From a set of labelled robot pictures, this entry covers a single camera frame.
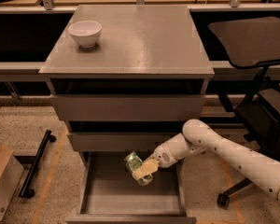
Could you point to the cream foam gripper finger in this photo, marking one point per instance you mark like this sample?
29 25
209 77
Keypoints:
148 167

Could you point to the green crushed can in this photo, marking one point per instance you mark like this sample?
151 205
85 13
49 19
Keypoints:
132 162

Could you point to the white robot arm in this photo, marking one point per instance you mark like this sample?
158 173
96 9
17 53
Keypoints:
196 136

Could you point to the middle grey drawer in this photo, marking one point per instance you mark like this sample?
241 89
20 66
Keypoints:
116 141

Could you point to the bottom open grey drawer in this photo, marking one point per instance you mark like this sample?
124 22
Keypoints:
109 195

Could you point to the grey drawer cabinet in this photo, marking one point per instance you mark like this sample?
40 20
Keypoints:
132 90

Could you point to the top grey drawer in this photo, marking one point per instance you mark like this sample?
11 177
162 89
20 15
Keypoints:
127 107

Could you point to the black wheeled leg bar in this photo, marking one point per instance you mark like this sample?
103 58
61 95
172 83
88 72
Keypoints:
32 162

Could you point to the cardboard box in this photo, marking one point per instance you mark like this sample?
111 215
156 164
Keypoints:
10 175

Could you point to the white ceramic bowl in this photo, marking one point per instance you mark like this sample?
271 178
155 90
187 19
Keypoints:
85 33

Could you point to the black office chair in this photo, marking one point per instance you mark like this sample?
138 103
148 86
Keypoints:
248 44

